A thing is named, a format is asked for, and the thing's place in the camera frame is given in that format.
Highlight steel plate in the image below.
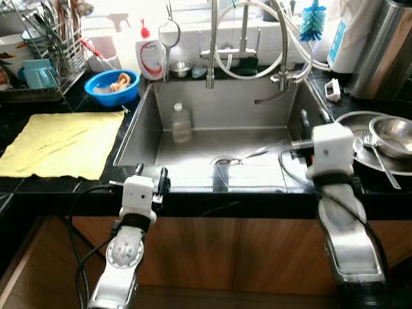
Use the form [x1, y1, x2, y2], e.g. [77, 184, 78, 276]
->
[335, 111, 412, 176]

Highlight steel bowl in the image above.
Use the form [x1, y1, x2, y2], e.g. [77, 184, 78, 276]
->
[368, 116, 412, 160]

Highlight small white clip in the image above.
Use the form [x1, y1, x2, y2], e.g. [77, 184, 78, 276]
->
[325, 78, 342, 102]

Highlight steel gooseneck tap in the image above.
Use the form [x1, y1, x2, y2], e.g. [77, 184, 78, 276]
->
[267, 0, 311, 91]

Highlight clear plastic bottle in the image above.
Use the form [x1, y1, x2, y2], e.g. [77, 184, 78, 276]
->
[171, 102, 193, 144]

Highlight wooden cabinet door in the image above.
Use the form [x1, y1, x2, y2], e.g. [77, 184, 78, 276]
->
[232, 217, 412, 297]
[71, 216, 243, 290]

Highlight blue plastic bowl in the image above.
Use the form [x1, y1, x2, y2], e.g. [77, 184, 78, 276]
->
[84, 68, 141, 108]

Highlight stainless steel sink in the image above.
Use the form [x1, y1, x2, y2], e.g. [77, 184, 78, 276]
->
[115, 76, 337, 194]

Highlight white water purifier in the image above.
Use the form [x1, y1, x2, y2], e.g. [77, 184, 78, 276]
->
[327, 0, 386, 75]

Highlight green scrub sponge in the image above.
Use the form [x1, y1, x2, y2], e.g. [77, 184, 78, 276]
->
[233, 56, 259, 75]

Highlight stainless steel canister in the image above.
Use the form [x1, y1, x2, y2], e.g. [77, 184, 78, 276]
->
[350, 0, 412, 102]

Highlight yellow cloth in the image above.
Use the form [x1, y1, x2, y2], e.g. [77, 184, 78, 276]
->
[0, 111, 126, 181]

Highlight orange food scraps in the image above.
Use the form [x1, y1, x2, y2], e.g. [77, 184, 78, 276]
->
[103, 73, 133, 92]

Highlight blue bottle brush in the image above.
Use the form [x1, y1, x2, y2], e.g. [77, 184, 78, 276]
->
[299, 0, 329, 43]

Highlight white dish soap bottle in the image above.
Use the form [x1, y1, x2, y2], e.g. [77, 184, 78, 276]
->
[135, 18, 167, 82]

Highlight metal mesh strainer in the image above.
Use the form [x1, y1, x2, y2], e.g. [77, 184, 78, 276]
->
[157, 3, 183, 82]

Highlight small steel cup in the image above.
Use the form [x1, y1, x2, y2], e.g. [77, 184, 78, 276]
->
[170, 60, 193, 79]

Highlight steel spring faucet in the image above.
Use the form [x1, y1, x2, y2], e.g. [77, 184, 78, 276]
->
[205, 0, 218, 89]

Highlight white cup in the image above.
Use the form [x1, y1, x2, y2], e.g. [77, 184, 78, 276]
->
[87, 35, 118, 73]

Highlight teal plastic container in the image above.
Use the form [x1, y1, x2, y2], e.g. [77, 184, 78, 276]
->
[17, 59, 59, 90]

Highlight white ceramic bowl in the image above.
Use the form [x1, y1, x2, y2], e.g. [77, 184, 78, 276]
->
[0, 33, 34, 63]

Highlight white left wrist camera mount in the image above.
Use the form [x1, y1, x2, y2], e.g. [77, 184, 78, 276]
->
[119, 174, 158, 220]

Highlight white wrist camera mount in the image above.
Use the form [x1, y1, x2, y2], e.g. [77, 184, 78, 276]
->
[305, 123, 357, 181]
[119, 174, 158, 220]

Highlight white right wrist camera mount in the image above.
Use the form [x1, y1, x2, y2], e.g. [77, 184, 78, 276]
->
[305, 123, 357, 181]

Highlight white hose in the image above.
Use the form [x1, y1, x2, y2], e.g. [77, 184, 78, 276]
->
[214, 0, 314, 81]

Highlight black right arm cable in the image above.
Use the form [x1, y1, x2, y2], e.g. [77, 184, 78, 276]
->
[278, 148, 390, 271]

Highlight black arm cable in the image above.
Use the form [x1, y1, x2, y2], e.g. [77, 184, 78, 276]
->
[278, 148, 390, 271]
[60, 183, 126, 309]

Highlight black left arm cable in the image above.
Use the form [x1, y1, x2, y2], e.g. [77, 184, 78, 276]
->
[60, 183, 126, 309]

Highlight wire dish rack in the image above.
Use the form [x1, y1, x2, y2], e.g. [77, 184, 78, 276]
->
[0, 0, 89, 104]

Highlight red handled utensil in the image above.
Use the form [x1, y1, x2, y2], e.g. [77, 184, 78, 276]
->
[79, 37, 120, 69]

